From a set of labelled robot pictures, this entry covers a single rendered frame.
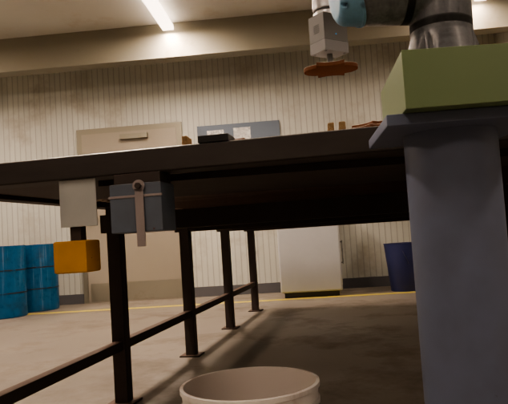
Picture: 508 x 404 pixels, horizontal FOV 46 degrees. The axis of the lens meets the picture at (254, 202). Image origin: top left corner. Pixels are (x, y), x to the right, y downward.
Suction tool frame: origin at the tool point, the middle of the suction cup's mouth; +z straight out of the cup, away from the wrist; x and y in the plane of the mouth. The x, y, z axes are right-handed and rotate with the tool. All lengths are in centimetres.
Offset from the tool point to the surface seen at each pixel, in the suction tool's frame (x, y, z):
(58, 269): -30, 68, 49
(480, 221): 56, 19, 44
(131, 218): -16, 53, 37
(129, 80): -575, -176, -162
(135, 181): -14, 52, 29
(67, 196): -31, 64, 31
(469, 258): 55, 21, 50
